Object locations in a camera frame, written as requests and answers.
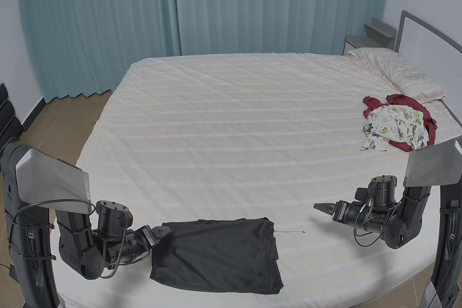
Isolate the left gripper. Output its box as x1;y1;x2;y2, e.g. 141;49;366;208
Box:
121;225;174;264

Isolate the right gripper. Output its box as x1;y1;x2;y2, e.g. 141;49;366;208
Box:
313;201;363;226

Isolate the black T-shirt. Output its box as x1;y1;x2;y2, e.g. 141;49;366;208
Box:
150;217;307;294

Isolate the bed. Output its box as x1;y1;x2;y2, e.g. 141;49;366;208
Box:
54;10;462;308

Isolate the white printed pyjama top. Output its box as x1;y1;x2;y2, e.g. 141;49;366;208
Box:
360;105;429;153

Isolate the dark red garment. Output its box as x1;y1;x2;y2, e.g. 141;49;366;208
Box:
363;94;438;153

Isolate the cream pillow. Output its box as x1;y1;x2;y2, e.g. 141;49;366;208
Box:
347;47;445;103

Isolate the grey bedside table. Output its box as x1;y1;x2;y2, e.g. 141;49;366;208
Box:
345;18;397;56

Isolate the black cable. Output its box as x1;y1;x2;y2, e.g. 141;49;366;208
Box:
11;199;96;225
353;214;384;247

